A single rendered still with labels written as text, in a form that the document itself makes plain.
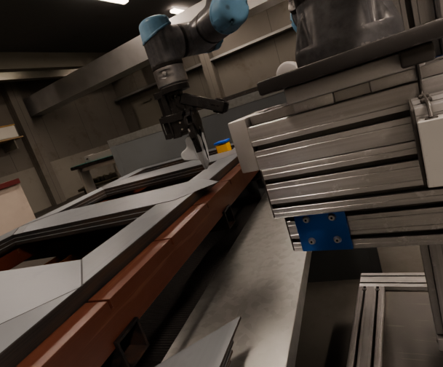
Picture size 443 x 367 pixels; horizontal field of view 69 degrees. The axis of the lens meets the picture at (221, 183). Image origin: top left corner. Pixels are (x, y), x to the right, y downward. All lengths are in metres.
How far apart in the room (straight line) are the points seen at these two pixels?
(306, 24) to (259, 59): 8.65
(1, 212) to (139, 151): 4.27
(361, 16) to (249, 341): 0.48
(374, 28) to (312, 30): 0.08
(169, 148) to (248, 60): 7.61
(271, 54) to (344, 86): 8.58
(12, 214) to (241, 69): 6.47
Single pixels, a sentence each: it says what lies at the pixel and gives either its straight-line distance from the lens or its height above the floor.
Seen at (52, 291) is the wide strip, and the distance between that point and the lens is 0.55.
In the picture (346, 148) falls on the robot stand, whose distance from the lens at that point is 0.50.
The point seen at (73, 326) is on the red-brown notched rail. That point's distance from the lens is 0.47.
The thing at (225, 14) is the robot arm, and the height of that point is 1.19.
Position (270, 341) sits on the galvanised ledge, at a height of 0.68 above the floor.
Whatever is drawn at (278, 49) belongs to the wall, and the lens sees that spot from 9.01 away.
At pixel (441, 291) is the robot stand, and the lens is 0.90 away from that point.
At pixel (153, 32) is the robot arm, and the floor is 1.22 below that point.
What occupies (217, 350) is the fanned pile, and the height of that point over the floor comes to 0.72.
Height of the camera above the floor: 1.02
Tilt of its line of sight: 12 degrees down
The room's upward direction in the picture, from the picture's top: 18 degrees counter-clockwise
